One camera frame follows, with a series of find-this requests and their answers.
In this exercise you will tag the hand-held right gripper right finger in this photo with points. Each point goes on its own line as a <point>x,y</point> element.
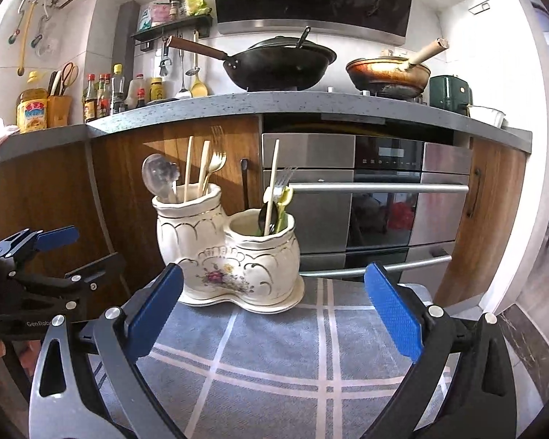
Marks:
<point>393,311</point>

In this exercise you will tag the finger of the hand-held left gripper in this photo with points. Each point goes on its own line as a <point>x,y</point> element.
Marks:
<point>57,238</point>
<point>96,270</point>

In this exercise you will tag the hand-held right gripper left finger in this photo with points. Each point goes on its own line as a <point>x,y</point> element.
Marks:
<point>158,311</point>

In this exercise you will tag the silver spoon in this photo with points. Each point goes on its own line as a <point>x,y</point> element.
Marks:
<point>154,173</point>

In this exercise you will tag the cream floral ceramic utensil holder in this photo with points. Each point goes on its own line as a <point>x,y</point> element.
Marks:
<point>256,256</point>

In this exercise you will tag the black spoon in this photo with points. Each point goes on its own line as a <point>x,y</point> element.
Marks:
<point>263,222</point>

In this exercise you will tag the gold fork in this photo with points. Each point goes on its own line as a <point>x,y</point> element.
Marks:
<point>217,160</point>

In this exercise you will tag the silver fork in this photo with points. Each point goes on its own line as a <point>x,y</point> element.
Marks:
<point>281,178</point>

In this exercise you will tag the wooden cabinet door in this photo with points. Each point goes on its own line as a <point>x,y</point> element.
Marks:
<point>41,183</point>
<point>119,169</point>
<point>498,201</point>

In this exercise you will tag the grey plaid cloth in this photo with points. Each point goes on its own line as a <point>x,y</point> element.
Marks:
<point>265,366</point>

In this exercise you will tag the wooden knife block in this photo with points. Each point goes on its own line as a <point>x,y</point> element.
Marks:
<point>58,112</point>

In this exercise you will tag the yellow oil bottle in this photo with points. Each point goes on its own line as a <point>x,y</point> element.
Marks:
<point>32,114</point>

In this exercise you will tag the row of sauce bottles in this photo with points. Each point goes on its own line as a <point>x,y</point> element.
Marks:
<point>116,91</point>

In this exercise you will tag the stainless steel oven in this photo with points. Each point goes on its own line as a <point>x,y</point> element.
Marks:
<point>311,151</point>

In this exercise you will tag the metal turner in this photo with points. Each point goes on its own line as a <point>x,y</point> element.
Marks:
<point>183,93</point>

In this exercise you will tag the metal tongs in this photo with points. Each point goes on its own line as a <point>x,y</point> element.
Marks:
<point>164,68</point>

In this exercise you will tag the yellow spatula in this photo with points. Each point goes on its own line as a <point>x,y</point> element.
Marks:
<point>199,88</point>

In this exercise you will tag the metal ladle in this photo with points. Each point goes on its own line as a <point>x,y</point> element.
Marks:
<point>192,71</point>

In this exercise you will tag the white dish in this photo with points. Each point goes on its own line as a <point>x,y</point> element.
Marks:
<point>485,114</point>

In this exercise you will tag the green kitchen appliance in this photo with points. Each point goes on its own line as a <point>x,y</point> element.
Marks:
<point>448,93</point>

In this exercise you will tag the grey speckled countertop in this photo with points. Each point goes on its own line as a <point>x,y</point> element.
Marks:
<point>256,105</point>

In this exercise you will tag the teal and white packet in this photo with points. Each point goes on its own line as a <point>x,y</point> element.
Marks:
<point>144,20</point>

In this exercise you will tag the brown frying pan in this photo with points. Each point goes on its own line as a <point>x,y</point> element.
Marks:
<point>384,75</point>

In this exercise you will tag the pink packet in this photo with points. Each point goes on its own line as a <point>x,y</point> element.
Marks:
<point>159,13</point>

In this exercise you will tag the spice jar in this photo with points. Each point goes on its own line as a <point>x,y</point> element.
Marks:
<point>175,7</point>

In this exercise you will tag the black wok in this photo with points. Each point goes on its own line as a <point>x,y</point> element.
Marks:
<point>283,66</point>

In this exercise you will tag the yellow-green packet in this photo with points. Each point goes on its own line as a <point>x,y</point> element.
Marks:
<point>196,2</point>

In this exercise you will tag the ceiling lamp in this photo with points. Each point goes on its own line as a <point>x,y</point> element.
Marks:
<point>544,18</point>

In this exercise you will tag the black wall shelf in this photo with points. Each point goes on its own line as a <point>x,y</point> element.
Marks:
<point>174,25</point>

